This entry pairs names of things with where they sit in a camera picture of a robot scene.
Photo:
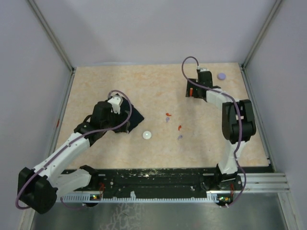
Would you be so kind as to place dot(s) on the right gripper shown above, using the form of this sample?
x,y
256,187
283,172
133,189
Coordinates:
x,y
189,85

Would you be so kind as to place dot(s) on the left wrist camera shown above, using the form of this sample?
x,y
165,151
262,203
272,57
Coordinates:
x,y
116,102

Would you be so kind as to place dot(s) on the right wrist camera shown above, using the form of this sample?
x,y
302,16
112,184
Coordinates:
x,y
199,69

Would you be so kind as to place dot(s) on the purple charging case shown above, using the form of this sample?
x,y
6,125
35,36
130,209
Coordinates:
x,y
221,76

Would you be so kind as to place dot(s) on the left aluminium frame post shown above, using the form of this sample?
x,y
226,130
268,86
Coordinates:
x,y
50,34

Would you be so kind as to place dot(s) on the white charging case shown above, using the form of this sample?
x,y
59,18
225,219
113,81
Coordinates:
x,y
147,135

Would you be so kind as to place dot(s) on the right aluminium frame post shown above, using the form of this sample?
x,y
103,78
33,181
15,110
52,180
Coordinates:
x,y
269,20

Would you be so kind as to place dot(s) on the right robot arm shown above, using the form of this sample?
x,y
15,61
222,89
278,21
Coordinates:
x,y
238,125

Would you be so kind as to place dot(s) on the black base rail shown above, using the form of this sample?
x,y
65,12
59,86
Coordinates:
x,y
146,183

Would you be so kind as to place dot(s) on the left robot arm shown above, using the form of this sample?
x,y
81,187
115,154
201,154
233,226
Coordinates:
x,y
39,188

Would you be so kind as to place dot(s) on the aluminium frame post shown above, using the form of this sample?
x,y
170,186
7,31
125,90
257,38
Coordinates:
x,y
50,34
269,20

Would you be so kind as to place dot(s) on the white cable duct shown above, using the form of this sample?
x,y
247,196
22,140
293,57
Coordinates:
x,y
87,197

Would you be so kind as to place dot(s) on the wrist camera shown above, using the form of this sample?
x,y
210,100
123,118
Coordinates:
x,y
199,69
116,102

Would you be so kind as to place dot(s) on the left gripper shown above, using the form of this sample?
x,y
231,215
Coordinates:
x,y
125,116

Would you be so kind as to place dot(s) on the dark navy cloth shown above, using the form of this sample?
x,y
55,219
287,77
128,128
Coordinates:
x,y
134,116

